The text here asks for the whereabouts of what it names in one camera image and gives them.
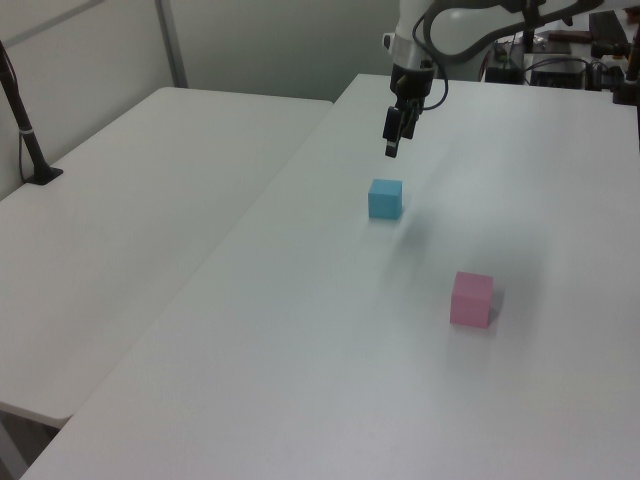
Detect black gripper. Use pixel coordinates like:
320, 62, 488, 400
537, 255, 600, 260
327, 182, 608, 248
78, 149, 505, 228
382, 60, 434, 159

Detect blue cube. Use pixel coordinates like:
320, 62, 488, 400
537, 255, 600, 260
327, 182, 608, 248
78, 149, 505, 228
367, 178, 405, 222

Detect pink cube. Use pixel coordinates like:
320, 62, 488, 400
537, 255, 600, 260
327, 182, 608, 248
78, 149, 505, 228
448, 270, 496, 329

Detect small black electronics box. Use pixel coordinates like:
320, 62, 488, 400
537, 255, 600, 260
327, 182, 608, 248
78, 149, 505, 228
485, 63, 524, 85

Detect large black electronics box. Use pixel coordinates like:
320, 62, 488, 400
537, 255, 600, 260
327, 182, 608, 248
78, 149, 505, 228
528, 55, 587, 90

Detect white side table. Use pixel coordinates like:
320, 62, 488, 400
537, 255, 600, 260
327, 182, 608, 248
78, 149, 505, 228
0, 86, 335, 422

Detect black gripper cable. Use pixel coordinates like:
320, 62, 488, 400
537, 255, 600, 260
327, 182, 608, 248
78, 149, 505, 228
411, 8, 450, 111

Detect black camera clamp mount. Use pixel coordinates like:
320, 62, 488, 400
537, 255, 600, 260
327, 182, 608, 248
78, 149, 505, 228
589, 37, 640, 106

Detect grey partition post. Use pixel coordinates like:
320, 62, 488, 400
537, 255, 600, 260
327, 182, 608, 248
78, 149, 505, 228
153, 0, 189, 89

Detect black camera pole with base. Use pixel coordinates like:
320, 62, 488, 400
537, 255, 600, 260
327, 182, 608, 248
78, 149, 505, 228
0, 39, 65, 188

